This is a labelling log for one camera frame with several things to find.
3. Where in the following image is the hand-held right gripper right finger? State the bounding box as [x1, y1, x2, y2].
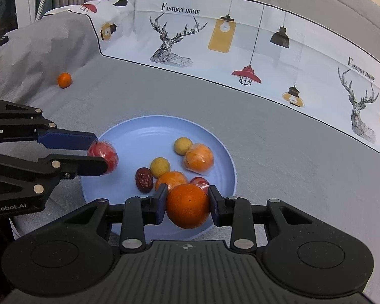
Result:
[208, 184, 314, 251]

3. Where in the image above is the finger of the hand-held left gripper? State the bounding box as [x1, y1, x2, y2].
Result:
[0, 98, 99, 150]
[0, 151, 110, 204]

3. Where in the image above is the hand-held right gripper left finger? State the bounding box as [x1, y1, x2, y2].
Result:
[63, 183, 169, 253]

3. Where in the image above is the red fruit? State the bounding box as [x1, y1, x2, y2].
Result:
[189, 177, 210, 194]
[87, 142, 119, 175]

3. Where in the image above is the large orange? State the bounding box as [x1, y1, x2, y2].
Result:
[166, 184, 211, 229]

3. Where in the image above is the dark red date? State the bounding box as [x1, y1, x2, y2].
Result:
[136, 167, 154, 194]

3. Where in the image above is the yellow round fruit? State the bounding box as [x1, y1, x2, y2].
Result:
[173, 137, 193, 156]
[150, 157, 171, 178]

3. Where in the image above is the light blue plate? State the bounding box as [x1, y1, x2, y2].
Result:
[81, 116, 237, 240]

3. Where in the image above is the small orange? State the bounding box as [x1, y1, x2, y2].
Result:
[57, 72, 73, 88]

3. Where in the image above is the printed white cloth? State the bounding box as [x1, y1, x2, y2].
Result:
[43, 0, 380, 160]

